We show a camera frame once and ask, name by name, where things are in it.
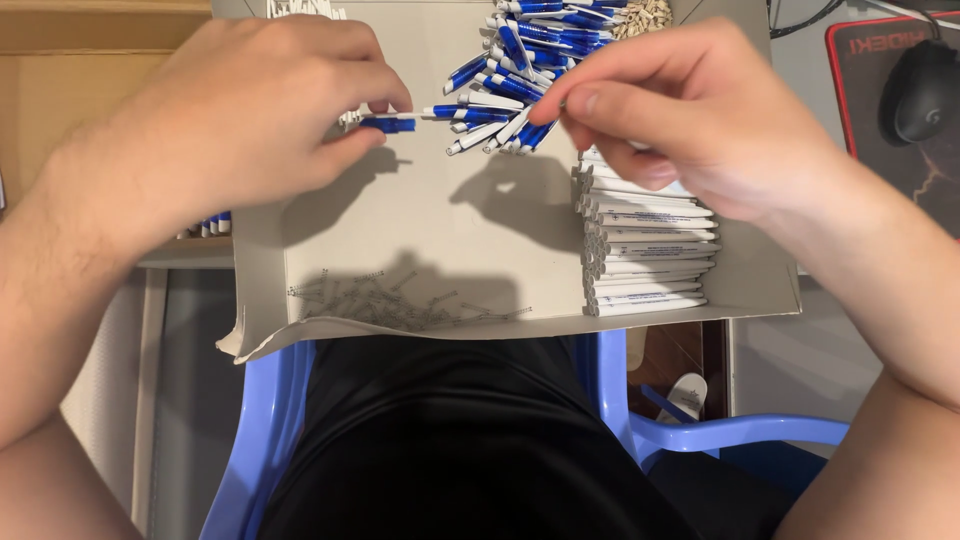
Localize pile of blue white pens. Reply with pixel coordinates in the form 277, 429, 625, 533
421, 0, 631, 157

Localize grey cardboard tray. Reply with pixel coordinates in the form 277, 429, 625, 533
216, 0, 802, 365

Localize person's left hand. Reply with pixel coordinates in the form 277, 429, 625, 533
45, 13, 414, 252

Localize row of finished pens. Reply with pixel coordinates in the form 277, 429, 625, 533
176, 211, 233, 240

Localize black red-edged mouse pad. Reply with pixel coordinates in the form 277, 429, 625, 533
825, 10, 960, 243

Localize stack of white pen barrels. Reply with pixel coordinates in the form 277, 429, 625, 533
574, 146, 723, 318

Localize brown cardboard box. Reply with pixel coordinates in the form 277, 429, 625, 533
0, 0, 216, 213

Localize grey table leg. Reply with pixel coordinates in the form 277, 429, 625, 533
130, 267, 171, 535

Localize black shorts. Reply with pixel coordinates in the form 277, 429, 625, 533
258, 335, 798, 540

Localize black cables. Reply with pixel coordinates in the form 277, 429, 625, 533
768, 0, 942, 42

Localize blue plastic chair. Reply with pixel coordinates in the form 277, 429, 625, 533
198, 330, 852, 540

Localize black computer mouse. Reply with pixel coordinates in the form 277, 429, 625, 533
878, 39, 960, 148

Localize blue pen grip with refill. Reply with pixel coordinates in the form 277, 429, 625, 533
358, 111, 438, 136

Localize white slipper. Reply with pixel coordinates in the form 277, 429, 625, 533
642, 372, 709, 426

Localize pile of small metal springs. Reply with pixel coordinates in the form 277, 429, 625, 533
288, 268, 534, 333

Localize person's right hand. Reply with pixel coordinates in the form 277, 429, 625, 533
528, 18, 850, 228

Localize pile of beige pen parts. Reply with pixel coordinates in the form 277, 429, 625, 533
611, 0, 675, 40

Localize pile of white pen parts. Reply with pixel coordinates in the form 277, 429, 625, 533
267, 0, 348, 21

